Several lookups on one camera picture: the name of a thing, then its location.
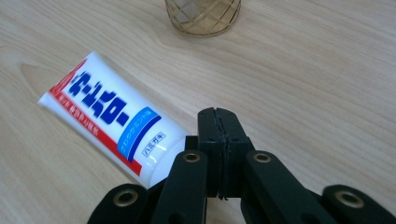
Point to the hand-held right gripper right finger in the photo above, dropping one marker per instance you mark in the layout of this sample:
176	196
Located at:
235	146

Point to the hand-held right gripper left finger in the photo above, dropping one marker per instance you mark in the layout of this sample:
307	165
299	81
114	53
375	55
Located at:
211	146

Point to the white toothpaste tube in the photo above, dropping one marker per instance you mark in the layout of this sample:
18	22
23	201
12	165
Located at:
102	115

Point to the clear amber glass cup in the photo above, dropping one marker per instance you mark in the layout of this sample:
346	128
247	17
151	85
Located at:
202	18

